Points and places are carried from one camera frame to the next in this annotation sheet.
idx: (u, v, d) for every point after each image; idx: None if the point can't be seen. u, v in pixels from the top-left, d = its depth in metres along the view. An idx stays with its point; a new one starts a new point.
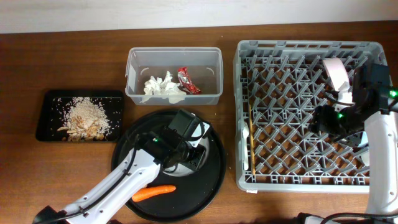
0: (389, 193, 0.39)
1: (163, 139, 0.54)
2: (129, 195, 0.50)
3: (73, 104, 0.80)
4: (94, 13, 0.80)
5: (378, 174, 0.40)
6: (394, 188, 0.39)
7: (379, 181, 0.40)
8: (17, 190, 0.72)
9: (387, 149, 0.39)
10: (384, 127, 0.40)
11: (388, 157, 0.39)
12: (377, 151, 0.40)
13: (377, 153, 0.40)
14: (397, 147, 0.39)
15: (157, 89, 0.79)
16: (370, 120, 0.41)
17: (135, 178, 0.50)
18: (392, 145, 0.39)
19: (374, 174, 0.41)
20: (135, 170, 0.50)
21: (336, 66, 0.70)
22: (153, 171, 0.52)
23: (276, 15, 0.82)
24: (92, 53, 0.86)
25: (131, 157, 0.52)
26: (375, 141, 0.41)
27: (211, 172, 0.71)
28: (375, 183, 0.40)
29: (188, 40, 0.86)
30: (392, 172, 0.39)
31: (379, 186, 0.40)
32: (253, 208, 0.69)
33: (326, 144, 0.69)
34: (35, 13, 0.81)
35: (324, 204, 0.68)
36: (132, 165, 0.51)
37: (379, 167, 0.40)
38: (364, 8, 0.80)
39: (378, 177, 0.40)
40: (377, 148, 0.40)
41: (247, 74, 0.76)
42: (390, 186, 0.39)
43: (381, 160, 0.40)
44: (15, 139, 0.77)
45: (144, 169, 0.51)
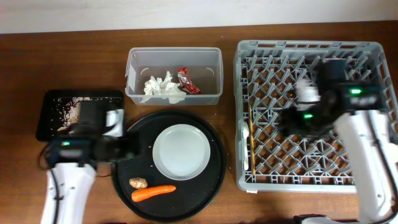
0: (377, 198, 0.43)
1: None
2: (76, 205, 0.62)
3: (73, 104, 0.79)
4: (94, 13, 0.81)
5: (360, 179, 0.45)
6: (380, 190, 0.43)
7: (366, 187, 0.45)
8: (17, 190, 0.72)
9: (365, 153, 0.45)
10: (355, 132, 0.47)
11: (366, 162, 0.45)
12: (357, 157, 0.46)
13: (355, 157, 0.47)
14: (372, 149, 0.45)
15: (157, 89, 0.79)
16: (339, 119, 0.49)
17: (69, 198, 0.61)
18: (368, 147, 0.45)
19: (360, 178, 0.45)
20: (65, 191, 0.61)
21: (333, 65, 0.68)
22: (79, 178, 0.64)
23: (276, 15, 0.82)
24: (93, 54, 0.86)
25: (53, 182, 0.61)
26: (349, 145, 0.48)
27: (211, 172, 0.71)
28: (362, 188, 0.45)
29: (188, 40, 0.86)
30: (373, 175, 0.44)
31: (366, 193, 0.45)
32: (253, 209, 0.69)
33: (326, 144, 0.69)
34: (36, 13, 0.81)
35: (324, 205, 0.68)
36: (59, 187, 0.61)
37: (359, 172, 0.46)
38: (364, 8, 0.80)
39: (364, 185, 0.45)
40: (356, 154, 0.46)
41: (247, 74, 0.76)
42: (375, 190, 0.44)
43: (360, 166, 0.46)
44: (15, 139, 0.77)
45: (73, 183, 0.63)
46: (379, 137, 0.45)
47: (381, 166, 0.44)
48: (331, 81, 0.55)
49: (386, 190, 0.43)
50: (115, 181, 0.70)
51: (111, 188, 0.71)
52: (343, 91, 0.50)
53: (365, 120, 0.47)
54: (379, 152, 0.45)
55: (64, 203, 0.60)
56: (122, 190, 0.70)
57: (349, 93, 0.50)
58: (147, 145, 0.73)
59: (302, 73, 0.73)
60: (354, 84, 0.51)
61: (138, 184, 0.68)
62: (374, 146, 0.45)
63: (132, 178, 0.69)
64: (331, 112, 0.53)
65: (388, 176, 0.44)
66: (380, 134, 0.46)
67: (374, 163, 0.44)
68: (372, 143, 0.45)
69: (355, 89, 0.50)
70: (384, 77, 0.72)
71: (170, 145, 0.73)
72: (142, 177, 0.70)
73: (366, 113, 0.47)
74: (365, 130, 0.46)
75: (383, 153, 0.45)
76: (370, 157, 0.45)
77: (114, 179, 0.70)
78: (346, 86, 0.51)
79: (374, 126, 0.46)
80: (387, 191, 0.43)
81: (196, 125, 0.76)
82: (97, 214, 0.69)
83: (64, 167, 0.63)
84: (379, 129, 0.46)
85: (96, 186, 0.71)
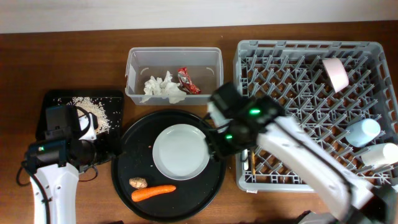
0: (333, 192, 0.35)
1: (51, 142, 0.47)
2: (69, 206, 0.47)
3: (73, 104, 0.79)
4: (94, 13, 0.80)
5: (318, 186, 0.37)
6: (330, 181, 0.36)
7: (323, 191, 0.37)
8: (16, 190, 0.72)
9: (297, 160, 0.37)
10: (268, 141, 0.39)
11: (305, 162, 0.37)
12: (301, 169, 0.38)
13: (300, 169, 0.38)
14: (291, 149, 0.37)
15: (157, 89, 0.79)
16: (257, 139, 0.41)
17: (60, 197, 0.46)
18: (291, 150, 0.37)
19: (313, 184, 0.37)
20: (53, 191, 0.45)
21: (334, 67, 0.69)
22: (63, 178, 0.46)
23: (276, 15, 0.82)
24: (92, 53, 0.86)
25: (38, 185, 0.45)
26: (282, 156, 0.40)
27: (211, 172, 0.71)
28: (324, 197, 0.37)
29: (188, 40, 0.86)
30: (321, 177, 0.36)
31: (325, 194, 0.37)
32: (253, 208, 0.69)
33: (326, 144, 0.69)
34: (36, 13, 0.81)
35: (324, 205, 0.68)
36: (46, 190, 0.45)
37: (313, 181, 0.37)
38: (364, 8, 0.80)
39: (318, 186, 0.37)
40: (295, 167, 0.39)
41: (247, 74, 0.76)
42: (329, 190, 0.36)
43: (306, 173, 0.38)
44: (15, 138, 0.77)
45: (58, 183, 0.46)
46: (300, 137, 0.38)
47: (321, 162, 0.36)
48: (233, 99, 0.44)
49: (337, 182, 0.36)
50: (115, 181, 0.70)
51: (111, 188, 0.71)
52: (265, 106, 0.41)
53: (278, 126, 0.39)
54: (308, 151, 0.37)
55: (56, 205, 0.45)
56: (122, 190, 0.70)
57: (251, 118, 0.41)
58: (147, 145, 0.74)
59: (302, 73, 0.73)
60: (248, 102, 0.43)
61: (138, 183, 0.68)
62: (302, 147, 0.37)
63: (132, 178, 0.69)
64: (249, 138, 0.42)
65: (336, 168, 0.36)
66: (299, 133, 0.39)
67: (318, 162, 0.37)
68: (297, 146, 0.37)
69: (250, 112, 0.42)
70: (384, 77, 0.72)
71: (169, 145, 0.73)
72: (142, 177, 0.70)
73: (276, 122, 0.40)
74: (283, 135, 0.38)
75: (313, 148, 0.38)
76: (306, 158, 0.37)
77: (114, 179, 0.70)
78: (240, 114, 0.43)
79: (287, 128, 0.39)
80: (337, 183, 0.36)
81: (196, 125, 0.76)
82: (97, 214, 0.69)
83: (44, 169, 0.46)
84: (293, 128, 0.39)
85: (96, 186, 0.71)
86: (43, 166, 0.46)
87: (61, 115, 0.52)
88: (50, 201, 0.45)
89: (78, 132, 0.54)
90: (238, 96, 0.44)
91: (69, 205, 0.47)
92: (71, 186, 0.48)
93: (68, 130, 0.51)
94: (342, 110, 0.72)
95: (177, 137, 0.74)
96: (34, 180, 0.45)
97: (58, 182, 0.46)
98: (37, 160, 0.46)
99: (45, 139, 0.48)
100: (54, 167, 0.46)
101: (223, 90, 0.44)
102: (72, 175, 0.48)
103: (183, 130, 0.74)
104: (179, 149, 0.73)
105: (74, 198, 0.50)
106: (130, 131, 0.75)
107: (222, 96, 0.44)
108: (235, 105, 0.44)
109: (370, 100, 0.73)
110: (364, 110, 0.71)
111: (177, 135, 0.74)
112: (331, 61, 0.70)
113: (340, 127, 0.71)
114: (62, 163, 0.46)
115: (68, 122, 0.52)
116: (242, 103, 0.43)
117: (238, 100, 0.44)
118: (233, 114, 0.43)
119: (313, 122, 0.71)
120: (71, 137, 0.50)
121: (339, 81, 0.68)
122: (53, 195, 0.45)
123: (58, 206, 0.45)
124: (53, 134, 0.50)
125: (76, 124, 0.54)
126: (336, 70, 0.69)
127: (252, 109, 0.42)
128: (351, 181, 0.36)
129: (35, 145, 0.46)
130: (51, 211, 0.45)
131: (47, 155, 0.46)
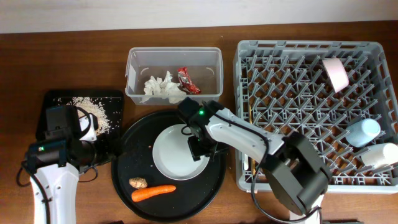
0: (256, 149, 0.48)
1: (50, 142, 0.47)
2: (69, 206, 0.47)
3: (73, 104, 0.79)
4: (94, 13, 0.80)
5: (251, 151, 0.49)
6: (253, 142, 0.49)
7: (255, 154, 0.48)
8: (15, 190, 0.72)
9: (229, 134, 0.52)
10: (213, 130, 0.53)
11: (234, 136, 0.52)
12: (236, 142, 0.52)
13: (235, 142, 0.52)
14: (226, 129, 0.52)
15: (157, 89, 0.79)
16: (209, 132, 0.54)
17: (60, 197, 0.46)
18: (225, 130, 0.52)
19: (243, 150, 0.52)
20: (53, 191, 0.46)
21: (333, 66, 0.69)
22: (63, 178, 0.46)
23: (276, 15, 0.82)
24: (92, 53, 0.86)
25: (38, 185, 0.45)
26: (229, 140, 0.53)
27: (211, 172, 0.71)
28: (255, 158, 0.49)
29: (188, 40, 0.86)
30: (245, 141, 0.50)
31: (254, 153, 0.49)
32: (253, 208, 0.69)
33: (326, 144, 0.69)
34: (35, 13, 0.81)
35: (324, 205, 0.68)
36: (46, 190, 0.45)
37: (246, 148, 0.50)
38: (364, 8, 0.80)
39: (246, 149, 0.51)
40: (233, 142, 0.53)
41: (247, 74, 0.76)
42: (255, 150, 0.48)
43: (241, 145, 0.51)
44: (15, 138, 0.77)
45: (58, 183, 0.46)
46: (232, 119, 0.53)
47: (246, 131, 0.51)
48: (188, 109, 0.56)
49: (257, 142, 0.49)
50: (115, 181, 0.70)
51: (111, 188, 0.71)
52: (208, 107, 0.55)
53: (217, 116, 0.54)
54: (236, 125, 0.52)
55: (56, 205, 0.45)
56: (122, 190, 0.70)
57: (201, 119, 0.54)
58: (147, 145, 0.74)
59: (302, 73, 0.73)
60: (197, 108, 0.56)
61: (138, 183, 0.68)
62: (231, 124, 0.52)
63: (132, 178, 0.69)
64: (203, 134, 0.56)
65: (256, 132, 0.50)
66: (231, 117, 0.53)
67: (244, 132, 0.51)
68: (229, 124, 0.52)
69: (199, 114, 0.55)
70: (384, 77, 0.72)
71: (169, 145, 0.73)
72: (142, 177, 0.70)
73: (216, 114, 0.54)
74: (219, 120, 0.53)
75: (242, 124, 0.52)
76: (235, 132, 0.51)
77: (114, 180, 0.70)
78: (193, 120, 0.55)
79: (223, 116, 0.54)
80: (257, 141, 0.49)
81: None
82: (97, 214, 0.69)
83: (44, 169, 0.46)
84: (227, 115, 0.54)
85: (96, 186, 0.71)
86: (43, 166, 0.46)
87: (61, 116, 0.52)
88: (50, 202, 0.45)
89: (78, 132, 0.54)
90: (193, 105, 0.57)
91: (69, 205, 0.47)
92: (71, 187, 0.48)
93: (68, 130, 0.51)
94: (342, 110, 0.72)
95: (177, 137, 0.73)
96: (34, 180, 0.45)
97: (58, 183, 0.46)
98: (37, 160, 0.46)
99: (45, 139, 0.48)
100: (54, 167, 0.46)
101: (184, 105, 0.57)
102: (72, 176, 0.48)
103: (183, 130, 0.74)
104: (178, 150, 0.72)
105: (74, 198, 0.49)
106: (130, 131, 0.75)
107: (183, 108, 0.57)
108: (190, 112, 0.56)
109: (370, 100, 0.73)
110: (364, 110, 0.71)
111: (177, 135, 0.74)
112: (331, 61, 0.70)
113: (340, 127, 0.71)
114: (62, 163, 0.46)
115: (68, 122, 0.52)
116: (192, 111, 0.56)
117: (194, 109, 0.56)
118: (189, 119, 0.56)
119: (314, 122, 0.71)
120: (71, 137, 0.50)
121: (339, 81, 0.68)
122: (53, 196, 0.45)
123: (58, 206, 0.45)
124: (53, 135, 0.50)
125: (76, 124, 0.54)
126: (335, 70, 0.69)
127: (200, 112, 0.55)
128: (265, 136, 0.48)
129: (36, 145, 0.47)
130: (51, 211, 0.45)
131: (47, 155, 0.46)
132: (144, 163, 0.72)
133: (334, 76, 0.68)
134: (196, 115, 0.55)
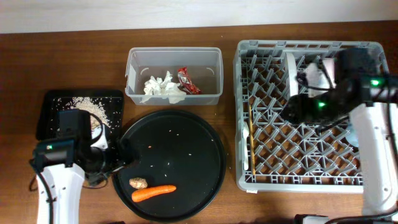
0: (380, 175, 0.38)
1: (59, 143, 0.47)
2: (73, 208, 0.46)
3: (73, 104, 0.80)
4: (94, 13, 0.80)
5: (369, 172, 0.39)
6: (385, 162, 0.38)
7: (373, 185, 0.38)
8: (16, 190, 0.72)
9: (376, 144, 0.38)
10: (370, 121, 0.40)
11: (377, 145, 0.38)
12: (369, 154, 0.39)
13: (368, 153, 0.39)
14: (385, 139, 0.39)
15: (157, 89, 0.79)
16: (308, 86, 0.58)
17: (63, 198, 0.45)
18: (381, 137, 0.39)
19: (367, 160, 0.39)
20: (58, 191, 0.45)
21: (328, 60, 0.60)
22: (68, 179, 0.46)
23: (276, 15, 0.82)
24: (93, 53, 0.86)
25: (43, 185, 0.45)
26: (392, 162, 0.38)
27: (211, 172, 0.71)
28: (367, 185, 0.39)
29: (189, 40, 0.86)
30: (384, 170, 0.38)
31: (372, 176, 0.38)
32: (253, 208, 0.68)
33: (326, 144, 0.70)
34: (35, 13, 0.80)
35: (324, 204, 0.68)
36: (51, 189, 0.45)
37: (365, 162, 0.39)
38: (364, 8, 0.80)
39: (367, 163, 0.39)
40: (368, 158, 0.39)
41: (247, 74, 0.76)
42: (382, 183, 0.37)
43: (369, 159, 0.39)
44: (15, 138, 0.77)
45: (63, 183, 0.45)
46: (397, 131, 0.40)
47: (388, 144, 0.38)
48: (304, 102, 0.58)
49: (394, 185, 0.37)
50: (115, 181, 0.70)
51: (111, 188, 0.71)
52: (349, 66, 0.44)
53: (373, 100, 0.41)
54: (392, 146, 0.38)
55: (58, 205, 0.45)
56: (122, 190, 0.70)
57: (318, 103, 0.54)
58: (147, 145, 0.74)
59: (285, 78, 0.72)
60: (314, 99, 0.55)
61: (138, 184, 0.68)
62: (388, 139, 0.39)
63: (132, 178, 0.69)
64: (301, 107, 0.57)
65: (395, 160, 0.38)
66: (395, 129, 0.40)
67: (374, 142, 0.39)
68: (386, 136, 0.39)
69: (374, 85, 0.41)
70: None
71: (170, 146, 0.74)
72: (142, 178, 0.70)
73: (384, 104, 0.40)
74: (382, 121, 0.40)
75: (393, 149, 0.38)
76: (382, 141, 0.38)
77: (114, 180, 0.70)
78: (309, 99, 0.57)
79: (390, 117, 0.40)
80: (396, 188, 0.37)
81: (196, 126, 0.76)
82: (96, 214, 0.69)
83: (51, 167, 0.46)
84: (394, 121, 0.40)
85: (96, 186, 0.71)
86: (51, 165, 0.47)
87: (73, 117, 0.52)
88: (54, 201, 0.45)
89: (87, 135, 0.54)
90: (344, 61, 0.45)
91: (73, 205, 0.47)
92: (76, 189, 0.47)
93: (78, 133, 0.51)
94: None
95: (183, 142, 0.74)
96: (40, 178, 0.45)
97: (63, 183, 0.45)
98: (45, 159, 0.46)
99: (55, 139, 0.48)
100: (61, 166, 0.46)
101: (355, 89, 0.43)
102: (78, 177, 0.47)
103: (182, 134, 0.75)
104: (183, 159, 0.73)
105: (79, 200, 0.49)
106: (129, 131, 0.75)
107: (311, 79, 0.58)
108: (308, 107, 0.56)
109: None
110: None
111: (181, 138, 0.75)
112: (291, 63, 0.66)
113: (340, 127, 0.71)
114: (69, 163, 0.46)
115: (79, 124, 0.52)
116: (318, 97, 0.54)
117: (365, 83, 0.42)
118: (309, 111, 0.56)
119: None
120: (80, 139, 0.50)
121: (308, 68, 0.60)
122: (58, 195, 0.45)
123: (61, 205, 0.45)
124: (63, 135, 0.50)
125: (87, 127, 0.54)
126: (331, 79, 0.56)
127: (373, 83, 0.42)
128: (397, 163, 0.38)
129: (44, 145, 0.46)
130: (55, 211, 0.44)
131: (56, 154, 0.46)
132: (145, 162, 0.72)
133: (318, 78, 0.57)
134: (319, 109, 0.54)
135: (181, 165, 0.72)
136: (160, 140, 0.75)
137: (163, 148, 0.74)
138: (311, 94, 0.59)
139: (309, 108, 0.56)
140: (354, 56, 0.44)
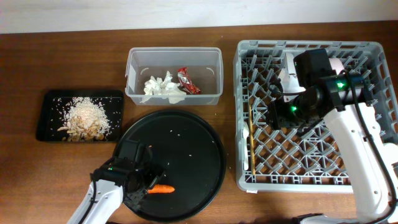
0: (368, 180, 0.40)
1: (119, 168, 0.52)
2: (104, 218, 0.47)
3: (73, 104, 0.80)
4: (93, 13, 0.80)
5: (356, 178, 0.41)
6: (368, 166, 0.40)
7: (364, 190, 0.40)
8: (16, 190, 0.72)
9: (356, 149, 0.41)
10: (344, 126, 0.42)
11: (356, 150, 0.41)
12: (352, 159, 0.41)
13: (352, 159, 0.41)
14: (363, 142, 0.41)
15: (157, 89, 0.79)
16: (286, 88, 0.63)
17: (103, 206, 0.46)
18: (359, 140, 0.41)
19: (352, 166, 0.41)
20: (101, 196, 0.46)
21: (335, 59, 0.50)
22: (117, 195, 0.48)
23: (277, 15, 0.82)
24: (93, 53, 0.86)
25: (95, 187, 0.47)
26: (375, 163, 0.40)
27: (211, 173, 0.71)
28: (357, 190, 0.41)
29: (189, 40, 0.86)
30: (369, 173, 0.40)
31: (359, 182, 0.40)
32: (253, 208, 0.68)
33: (326, 144, 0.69)
34: (35, 14, 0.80)
35: (324, 204, 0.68)
36: (96, 193, 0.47)
37: (351, 168, 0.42)
38: (364, 8, 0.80)
39: (353, 170, 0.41)
40: (352, 164, 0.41)
41: (247, 74, 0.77)
42: (372, 186, 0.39)
43: (354, 165, 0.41)
44: (15, 138, 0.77)
45: (107, 192, 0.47)
46: (373, 131, 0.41)
47: (367, 147, 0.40)
48: (279, 107, 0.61)
49: (382, 185, 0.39)
50: None
51: None
52: (311, 70, 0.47)
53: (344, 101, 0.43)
54: (372, 147, 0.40)
55: (96, 209, 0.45)
56: None
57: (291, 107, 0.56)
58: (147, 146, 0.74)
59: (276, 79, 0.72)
60: (289, 104, 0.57)
61: None
62: (367, 140, 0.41)
63: None
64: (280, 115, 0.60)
65: (379, 161, 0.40)
66: (371, 128, 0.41)
67: (354, 147, 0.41)
68: (364, 138, 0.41)
69: (339, 87, 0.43)
70: (384, 77, 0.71)
71: (170, 147, 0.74)
72: None
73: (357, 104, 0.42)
74: (356, 123, 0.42)
75: (374, 150, 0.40)
76: (362, 145, 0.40)
77: None
78: (286, 105, 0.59)
79: (362, 117, 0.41)
80: (385, 189, 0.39)
81: (196, 126, 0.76)
82: None
83: (105, 181, 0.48)
84: (369, 121, 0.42)
85: None
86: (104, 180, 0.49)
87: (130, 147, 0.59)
88: (94, 203, 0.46)
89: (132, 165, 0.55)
90: (307, 65, 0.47)
91: (104, 216, 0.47)
92: (113, 204, 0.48)
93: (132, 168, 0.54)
94: None
95: (182, 143, 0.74)
96: (94, 183, 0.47)
97: (109, 193, 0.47)
98: (103, 173, 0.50)
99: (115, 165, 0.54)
100: (111, 183, 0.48)
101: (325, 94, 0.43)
102: (117, 198, 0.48)
103: (181, 134, 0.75)
104: (181, 160, 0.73)
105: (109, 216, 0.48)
106: (129, 132, 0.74)
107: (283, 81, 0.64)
108: (286, 114, 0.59)
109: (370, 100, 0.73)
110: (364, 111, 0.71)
111: (180, 138, 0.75)
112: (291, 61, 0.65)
113: None
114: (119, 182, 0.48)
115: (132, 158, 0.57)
116: (291, 101, 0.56)
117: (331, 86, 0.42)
118: (288, 116, 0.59)
119: None
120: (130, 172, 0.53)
121: (280, 76, 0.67)
122: (99, 201, 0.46)
123: (97, 214, 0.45)
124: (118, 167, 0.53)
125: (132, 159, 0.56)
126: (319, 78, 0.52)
127: (339, 86, 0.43)
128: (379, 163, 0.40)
129: (106, 167, 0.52)
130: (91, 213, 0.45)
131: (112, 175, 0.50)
132: None
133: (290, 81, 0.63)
134: (293, 112, 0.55)
135: (180, 165, 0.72)
136: (160, 140, 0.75)
137: (162, 148, 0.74)
138: (287, 99, 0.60)
139: (284, 114, 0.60)
140: (314, 60, 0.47)
